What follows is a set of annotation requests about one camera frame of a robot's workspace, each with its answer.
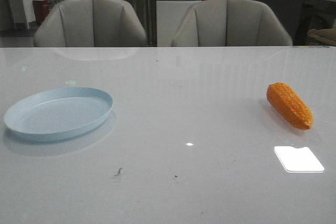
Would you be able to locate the orange plastic corn cob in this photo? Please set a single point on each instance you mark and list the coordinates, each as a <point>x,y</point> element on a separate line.
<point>289,105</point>

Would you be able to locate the light blue round plate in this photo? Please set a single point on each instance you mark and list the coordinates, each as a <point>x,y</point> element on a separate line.
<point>59,114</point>

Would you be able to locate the beige right armchair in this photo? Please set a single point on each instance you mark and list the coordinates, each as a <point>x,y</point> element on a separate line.
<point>230,23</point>

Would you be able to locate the beige armchair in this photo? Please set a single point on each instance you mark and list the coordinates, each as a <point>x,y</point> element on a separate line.
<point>91,23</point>
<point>230,23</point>

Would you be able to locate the beige left armchair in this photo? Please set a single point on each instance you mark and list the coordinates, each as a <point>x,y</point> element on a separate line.
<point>91,23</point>

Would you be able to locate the red trash bin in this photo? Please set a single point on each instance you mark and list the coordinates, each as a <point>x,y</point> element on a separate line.
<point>41,10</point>

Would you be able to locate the tan cushion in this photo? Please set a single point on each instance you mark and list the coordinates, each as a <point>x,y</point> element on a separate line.
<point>321,37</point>

